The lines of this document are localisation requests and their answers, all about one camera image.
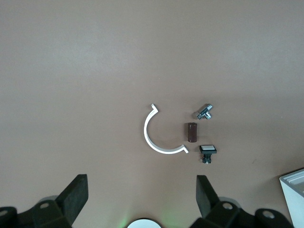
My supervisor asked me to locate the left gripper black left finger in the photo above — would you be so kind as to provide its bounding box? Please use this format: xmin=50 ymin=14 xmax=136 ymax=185
xmin=0 ymin=174 xmax=89 ymax=228

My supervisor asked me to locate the silver metal fitting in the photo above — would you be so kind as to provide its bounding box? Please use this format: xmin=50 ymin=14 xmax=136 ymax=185
xmin=192 ymin=104 xmax=214 ymax=120

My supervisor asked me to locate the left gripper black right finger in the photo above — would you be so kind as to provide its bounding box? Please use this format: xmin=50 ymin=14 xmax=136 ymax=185
xmin=190 ymin=175 xmax=295 ymax=228

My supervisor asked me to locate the brown table cover sheet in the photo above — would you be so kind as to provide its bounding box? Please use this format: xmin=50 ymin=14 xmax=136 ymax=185
xmin=0 ymin=0 xmax=304 ymax=228

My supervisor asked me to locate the white half ring clamp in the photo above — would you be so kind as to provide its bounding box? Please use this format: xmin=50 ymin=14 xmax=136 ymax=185
xmin=143 ymin=103 xmax=190 ymax=154

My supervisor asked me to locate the white drawer cabinet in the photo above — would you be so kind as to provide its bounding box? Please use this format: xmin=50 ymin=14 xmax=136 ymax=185
xmin=279 ymin=168 xmax=304 ymax=228

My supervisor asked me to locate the dark brown terminal block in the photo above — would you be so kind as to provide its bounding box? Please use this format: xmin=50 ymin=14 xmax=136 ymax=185
xmin=185 ymin=122 xmax=198 ymax=143

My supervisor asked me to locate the white rectangular push button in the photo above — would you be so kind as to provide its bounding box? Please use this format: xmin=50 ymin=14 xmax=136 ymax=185
xmin=197 ymin=144 xmax=218 ymax=165

